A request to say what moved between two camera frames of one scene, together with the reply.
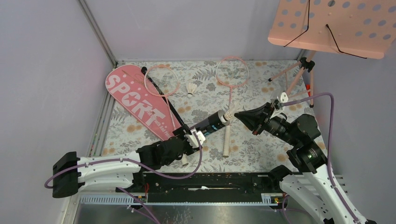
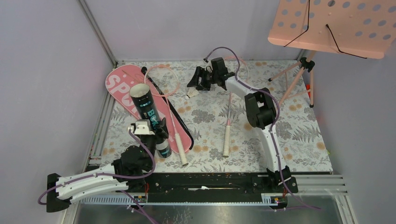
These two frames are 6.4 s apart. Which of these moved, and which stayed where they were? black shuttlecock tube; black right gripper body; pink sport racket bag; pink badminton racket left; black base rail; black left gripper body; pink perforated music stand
Moved: black right gripper body; black shuttlecock tube; black left gripper body
Stayed: pink badminton racket left; black base rail; pink sport racket bag; pink perforated music stand
